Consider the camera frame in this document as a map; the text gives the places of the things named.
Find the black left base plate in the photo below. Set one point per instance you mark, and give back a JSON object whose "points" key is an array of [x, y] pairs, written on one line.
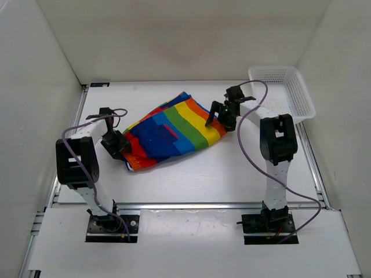
{"points": [[96, 233]]}

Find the black label corner plate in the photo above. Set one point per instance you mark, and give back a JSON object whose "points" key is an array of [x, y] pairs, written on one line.
{"points": [[100, 84]]}

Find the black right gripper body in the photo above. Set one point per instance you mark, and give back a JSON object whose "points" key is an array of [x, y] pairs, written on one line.
{"points": [[229, 119]]}

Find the rainbow striped shorts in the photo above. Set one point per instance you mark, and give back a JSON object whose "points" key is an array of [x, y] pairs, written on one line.
{"points": [[175, 128]]}

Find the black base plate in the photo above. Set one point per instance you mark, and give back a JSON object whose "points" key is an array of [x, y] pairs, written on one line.
{"points": [[255, 231], [96, 233]]}

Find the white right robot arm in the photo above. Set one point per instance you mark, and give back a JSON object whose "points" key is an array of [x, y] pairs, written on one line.
{"points": [[278, 145]]}

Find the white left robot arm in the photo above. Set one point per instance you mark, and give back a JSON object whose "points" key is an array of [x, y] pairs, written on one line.
{"points": [[78, 167]]}

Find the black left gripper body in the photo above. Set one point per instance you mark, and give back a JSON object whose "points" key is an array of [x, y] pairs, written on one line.
{"points": [[115, 142]]}

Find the aluminium right table rail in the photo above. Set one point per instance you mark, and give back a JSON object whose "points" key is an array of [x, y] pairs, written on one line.
{"points": [[314, 169]]}

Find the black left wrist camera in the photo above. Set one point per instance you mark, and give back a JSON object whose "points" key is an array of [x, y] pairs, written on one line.
{"points": [[103, 111]]}

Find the aluminium front table rail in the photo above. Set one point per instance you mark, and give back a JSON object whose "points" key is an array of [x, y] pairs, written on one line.
{"points": [[188, 206]]}

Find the white plastic mesh basket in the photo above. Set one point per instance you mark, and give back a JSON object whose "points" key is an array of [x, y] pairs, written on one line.
{"points": [[287, 92]]}

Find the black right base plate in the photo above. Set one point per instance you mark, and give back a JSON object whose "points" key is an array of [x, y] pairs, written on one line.
{"points": [[255, 231]]}

